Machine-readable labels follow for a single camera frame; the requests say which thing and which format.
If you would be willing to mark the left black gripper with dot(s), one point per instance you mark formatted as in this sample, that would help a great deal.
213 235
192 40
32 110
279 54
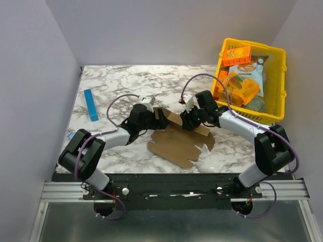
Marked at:
160 124

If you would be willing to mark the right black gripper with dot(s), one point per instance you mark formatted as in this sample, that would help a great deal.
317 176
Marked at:
188 122

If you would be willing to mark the brown cardboard box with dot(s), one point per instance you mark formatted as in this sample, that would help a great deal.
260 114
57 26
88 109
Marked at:
176 145

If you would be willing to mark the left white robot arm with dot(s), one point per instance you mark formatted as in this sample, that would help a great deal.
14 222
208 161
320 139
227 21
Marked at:
84 150

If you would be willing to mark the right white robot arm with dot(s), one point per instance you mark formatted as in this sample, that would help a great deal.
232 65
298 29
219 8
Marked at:
271 144

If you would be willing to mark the long blue box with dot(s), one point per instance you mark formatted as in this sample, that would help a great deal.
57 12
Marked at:
90 105

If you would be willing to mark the small blue box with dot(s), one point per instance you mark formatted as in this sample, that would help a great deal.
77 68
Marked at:
71 135

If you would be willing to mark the orange snack box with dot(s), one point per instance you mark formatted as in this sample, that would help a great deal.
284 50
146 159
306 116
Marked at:
237 56

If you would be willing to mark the small orange packet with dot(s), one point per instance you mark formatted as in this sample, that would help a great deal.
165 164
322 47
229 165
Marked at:
223 77

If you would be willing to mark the orange mango snack bag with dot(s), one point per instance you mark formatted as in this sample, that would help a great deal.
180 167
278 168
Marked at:
240 91

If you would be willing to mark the green textured pouch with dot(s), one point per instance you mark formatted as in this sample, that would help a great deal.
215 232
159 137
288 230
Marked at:
257 104

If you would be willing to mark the light blue snack bag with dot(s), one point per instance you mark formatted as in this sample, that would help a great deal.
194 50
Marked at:
252 70

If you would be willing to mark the yellow plastic basket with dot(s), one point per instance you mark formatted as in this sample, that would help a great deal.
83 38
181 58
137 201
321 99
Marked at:
274 87

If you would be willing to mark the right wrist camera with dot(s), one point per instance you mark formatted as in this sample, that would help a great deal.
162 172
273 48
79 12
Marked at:
188 101

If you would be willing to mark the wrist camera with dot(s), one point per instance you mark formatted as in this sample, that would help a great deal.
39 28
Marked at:
188 101
148 102

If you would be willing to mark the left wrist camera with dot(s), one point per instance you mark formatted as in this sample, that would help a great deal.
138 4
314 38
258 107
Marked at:
148 102

